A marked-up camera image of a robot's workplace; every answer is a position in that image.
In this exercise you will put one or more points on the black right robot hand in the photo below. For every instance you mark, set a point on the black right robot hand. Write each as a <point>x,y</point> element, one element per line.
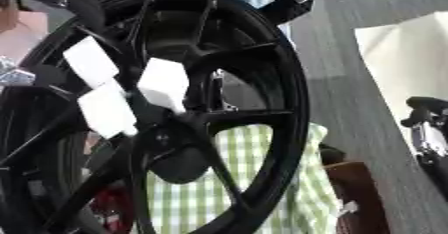
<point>430,138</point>

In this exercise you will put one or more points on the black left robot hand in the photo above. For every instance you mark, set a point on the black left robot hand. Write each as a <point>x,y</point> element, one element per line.
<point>53,78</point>

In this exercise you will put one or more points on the black spoked wheel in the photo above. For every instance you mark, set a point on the black spoked wheel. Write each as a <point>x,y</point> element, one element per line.
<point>274,78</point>

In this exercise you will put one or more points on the brown box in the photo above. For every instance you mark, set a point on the brown box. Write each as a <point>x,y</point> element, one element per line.
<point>357,194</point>

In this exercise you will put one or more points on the red object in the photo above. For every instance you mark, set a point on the red object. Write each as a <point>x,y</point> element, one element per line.
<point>112,204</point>

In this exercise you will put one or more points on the black wheel support bracket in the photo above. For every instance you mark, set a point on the black wheel support bracket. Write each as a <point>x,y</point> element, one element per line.
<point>286,8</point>

